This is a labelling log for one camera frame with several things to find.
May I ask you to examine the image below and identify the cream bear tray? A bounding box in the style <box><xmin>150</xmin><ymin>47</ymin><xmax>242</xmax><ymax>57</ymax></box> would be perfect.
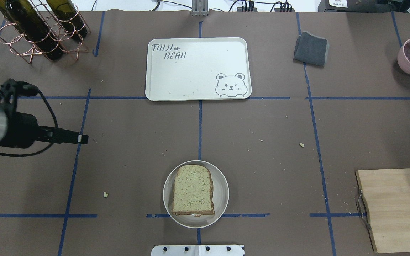
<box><xmin>145</xmin><ymin>37</ymin><xmax>252</xmax><ymax>101</ymax></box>

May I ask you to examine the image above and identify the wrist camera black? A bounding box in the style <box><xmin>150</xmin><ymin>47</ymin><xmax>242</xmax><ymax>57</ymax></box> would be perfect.
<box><xmin>0</xmin><ymin>79</ymin><xmax>40</xmax><ymax>106</ymax></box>

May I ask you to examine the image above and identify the bread slice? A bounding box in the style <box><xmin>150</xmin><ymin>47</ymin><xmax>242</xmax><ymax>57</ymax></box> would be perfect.
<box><xmin>173</xmin><ymin>211</ymin><xmax>215</xmax><ymax>217</ymax></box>
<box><xmin>172</xmin><ymin>164</ymin><xmax>214</xmax><ymax>212</ymax></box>

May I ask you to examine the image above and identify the dark wine bottle upper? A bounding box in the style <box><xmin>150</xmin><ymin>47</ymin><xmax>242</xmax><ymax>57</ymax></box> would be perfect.
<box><xmin>0</xmin><ymin>0</ymin><xmax>63</xmax><ymax>60</ymax></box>

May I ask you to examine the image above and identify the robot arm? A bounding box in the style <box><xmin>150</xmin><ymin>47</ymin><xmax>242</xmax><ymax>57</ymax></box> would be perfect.
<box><xmin>0</xmin><ymin>103</ymin><xmax>88</xmax><ymax>184</ymax></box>

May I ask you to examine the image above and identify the dark wine bottle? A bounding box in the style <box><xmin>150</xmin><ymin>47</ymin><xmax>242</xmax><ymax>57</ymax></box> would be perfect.
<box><xmin>47</xmin><ymin>0</ymin><xmax>88</xmax><ymax>41</ymax></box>
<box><xmin>0</xmin><ymin>0</ymin><xmax>63</xmax><ymax>60</ymax></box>

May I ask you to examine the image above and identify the wooden cutting board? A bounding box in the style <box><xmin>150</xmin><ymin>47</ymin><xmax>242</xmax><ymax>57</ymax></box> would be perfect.
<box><xmin>355</xmin><ymin>168</ymin><xmax>410</xmax><ymax>253</ymax></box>

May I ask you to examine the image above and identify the copper wire bottle rack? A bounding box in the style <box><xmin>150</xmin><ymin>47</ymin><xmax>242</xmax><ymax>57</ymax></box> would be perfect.
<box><xmin>0</xmin><ymin>0</ymin><xmax>91</xmax><ymax>63</ymax></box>

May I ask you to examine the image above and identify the grey folded cloth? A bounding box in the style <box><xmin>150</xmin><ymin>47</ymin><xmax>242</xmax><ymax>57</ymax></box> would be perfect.
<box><xmin>293</xmin><ymin>31</ymin><xmax>329</xmax><ymax>66</ymax></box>

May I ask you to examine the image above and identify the round beige plate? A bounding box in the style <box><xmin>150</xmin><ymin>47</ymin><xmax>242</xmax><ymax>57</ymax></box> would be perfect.
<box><xmin>163</xmin><ymin>160</ymin><xmax>230</xmax><ymax>229</ymax></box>

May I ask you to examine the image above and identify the black box device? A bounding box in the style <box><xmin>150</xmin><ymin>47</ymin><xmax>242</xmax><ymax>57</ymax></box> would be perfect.
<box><xmin>317</xmin><ymin>0</ymin><xmax>410</xmax><ymax>13</ymax></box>

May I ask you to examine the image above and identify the aluminium frame post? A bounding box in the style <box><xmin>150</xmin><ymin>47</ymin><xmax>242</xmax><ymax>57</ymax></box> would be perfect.
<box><xmin>191</xmin><ymin>0</ymin><xmax>209</xmax><ymax>16</ymax></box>

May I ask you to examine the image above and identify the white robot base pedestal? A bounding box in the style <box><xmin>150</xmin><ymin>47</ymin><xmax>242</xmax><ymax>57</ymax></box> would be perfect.
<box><xmin>151</xmin><ymin>244</ymin><xmax>245</xmax><ymax>256</ymax></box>

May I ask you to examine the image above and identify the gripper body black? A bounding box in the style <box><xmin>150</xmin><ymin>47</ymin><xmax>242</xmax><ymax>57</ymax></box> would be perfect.
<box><xmin>0</xmin><ymin>111</ymin><xmax>54</xmax><ymax>149</ymax></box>

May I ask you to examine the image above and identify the dark wine bottle lower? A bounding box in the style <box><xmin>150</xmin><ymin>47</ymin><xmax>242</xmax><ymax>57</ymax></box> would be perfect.
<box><xmin>47</xmin><ymin>0</ymin><xmax>88</xmax><ymax>41</ymax></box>

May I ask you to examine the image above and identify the camera cable black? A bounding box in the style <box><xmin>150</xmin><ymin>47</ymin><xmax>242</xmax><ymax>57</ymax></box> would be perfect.
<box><xmin>0</xmin><ymin>90</ymin><xmax>60</xmax><ymax>158</ymax></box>

